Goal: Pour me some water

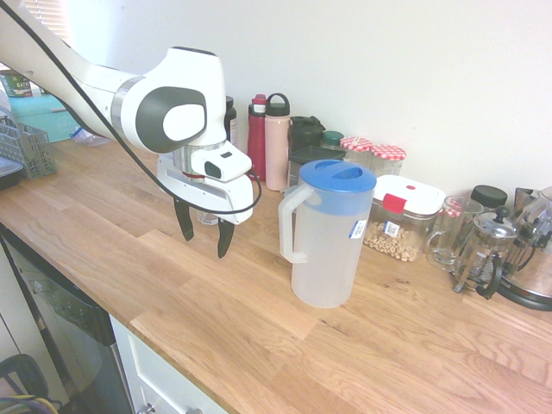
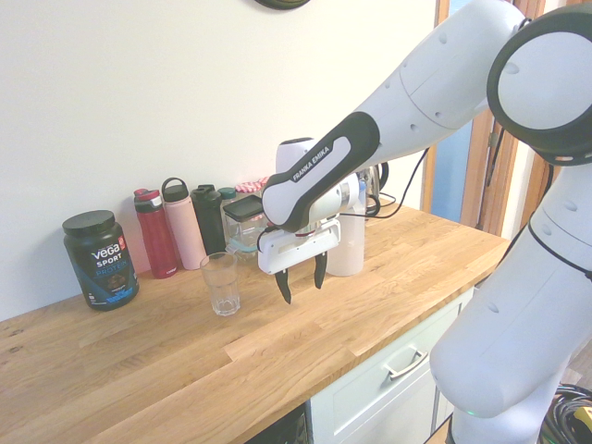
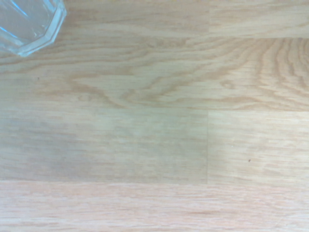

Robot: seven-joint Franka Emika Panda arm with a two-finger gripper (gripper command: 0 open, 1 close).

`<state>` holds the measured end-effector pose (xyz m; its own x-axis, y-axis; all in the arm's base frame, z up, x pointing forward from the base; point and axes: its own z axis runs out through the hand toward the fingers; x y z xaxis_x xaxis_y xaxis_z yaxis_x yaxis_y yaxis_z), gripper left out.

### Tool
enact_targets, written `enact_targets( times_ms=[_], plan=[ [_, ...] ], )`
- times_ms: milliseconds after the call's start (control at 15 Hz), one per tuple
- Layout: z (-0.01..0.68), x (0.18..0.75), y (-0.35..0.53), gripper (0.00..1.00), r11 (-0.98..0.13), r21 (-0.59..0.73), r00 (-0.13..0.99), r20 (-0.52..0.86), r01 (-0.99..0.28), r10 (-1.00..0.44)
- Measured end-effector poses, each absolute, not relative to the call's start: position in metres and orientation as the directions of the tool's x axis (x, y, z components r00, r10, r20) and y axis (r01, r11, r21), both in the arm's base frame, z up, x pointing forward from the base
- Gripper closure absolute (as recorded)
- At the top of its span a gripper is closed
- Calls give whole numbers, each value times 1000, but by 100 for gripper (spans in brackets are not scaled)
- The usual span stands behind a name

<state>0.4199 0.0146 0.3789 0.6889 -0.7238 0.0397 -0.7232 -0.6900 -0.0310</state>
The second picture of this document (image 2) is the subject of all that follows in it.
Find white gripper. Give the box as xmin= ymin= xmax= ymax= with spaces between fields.
xmin=256 ymin=217 xmax=343 ymax=305

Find translucent pitcher with blue lid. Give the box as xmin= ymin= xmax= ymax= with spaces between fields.
xmin=326 ymin=179 xmax=369 ymax=278

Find pink water bottle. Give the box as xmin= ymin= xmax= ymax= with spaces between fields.
xmin=161 ymin=177 xmax=208 ymax=271

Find red water bottle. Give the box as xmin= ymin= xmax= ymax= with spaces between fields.
xmin=133 ymin=188 xmax=180 ymax=280

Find glass container with teal lid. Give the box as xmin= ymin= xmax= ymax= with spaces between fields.
xmin=225 ymin=226 xmax=261 ymax=265

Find clear faceted drinking glass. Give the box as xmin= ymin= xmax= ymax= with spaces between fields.
xmin=199 ymin=252 xmax=242 ymax=318

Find clear container with black lid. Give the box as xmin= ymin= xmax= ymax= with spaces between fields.
xmin=223 ymin=196 xmax=268 ymax=251

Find black shaker bottle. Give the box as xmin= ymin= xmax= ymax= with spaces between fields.
xmin=190 ymin=183 xmax=228 ymax=256

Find clear bottle with green lid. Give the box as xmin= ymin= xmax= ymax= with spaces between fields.
xmin=216 ymin=186 xmax=241 ymax=218

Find steel electric kettle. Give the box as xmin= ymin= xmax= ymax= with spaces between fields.
xmin=358 ymin=162 xmax=390 ymax=218

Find black stainless dishwasher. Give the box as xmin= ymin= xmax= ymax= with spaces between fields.
xmin=277 ymin=404 xmax=310 ymax=444

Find pale blue door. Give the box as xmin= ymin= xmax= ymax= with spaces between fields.
xmin=432 ymin=0 xmax=475 ymax=223

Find black Vega protein tub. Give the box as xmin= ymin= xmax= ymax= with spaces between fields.
xmin=62 ymin=210 xmax=141 ymax=312

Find yellow plastic box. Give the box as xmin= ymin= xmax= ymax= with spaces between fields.
xmin=572 ymin=405 xmax=592 ymax=438

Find silver drawer handle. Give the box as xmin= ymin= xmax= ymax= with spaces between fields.
xmin=382 ymin=349 xmax=427 ymax=380

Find wooden door frame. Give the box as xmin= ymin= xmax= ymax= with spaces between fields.
xmin=420 ymin=0 xmax=556 ymax=241

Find black round wall clock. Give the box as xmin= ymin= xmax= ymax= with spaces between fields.
xmin=253 ymin=0 xmax=312 ymax=10

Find black coiled cables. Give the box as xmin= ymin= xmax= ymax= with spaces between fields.
xmin=543 ymin=386 xmax=592 ymax=444

